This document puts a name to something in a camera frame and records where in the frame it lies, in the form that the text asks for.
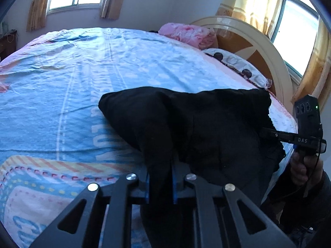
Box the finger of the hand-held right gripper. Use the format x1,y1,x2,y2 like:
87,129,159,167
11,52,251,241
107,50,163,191
260,127,298,143

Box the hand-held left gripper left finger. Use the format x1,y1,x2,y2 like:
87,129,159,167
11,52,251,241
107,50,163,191
30,173,151,248

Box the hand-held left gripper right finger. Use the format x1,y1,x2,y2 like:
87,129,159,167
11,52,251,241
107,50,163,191
171,160,296,248

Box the black pants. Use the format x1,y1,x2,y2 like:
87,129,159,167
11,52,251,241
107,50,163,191
98,87,286,248

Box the person's right forearm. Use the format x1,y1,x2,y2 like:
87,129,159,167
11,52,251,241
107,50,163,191
266,170,331,241

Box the person's right hand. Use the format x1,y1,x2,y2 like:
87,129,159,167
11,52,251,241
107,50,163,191
290,150,325,186

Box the white pillow with black dots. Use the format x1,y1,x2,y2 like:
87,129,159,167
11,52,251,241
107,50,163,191
203,48,272,90

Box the cream wooden headboard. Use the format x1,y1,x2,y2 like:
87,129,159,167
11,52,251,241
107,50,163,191
190,16,294,109

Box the large side window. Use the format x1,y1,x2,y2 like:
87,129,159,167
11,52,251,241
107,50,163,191
270,0,320,78

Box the blue pink printed bed sheet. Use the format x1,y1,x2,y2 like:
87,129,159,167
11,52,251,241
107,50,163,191
0,27,298,248

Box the pink floral folded blanket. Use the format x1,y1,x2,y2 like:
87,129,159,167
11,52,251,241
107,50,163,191
158,23,217,50

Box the brown wooden desk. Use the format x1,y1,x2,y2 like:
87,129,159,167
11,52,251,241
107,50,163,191
0,29,17,60

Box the thin black cable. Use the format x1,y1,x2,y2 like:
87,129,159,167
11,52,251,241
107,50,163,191
270,153,321,203

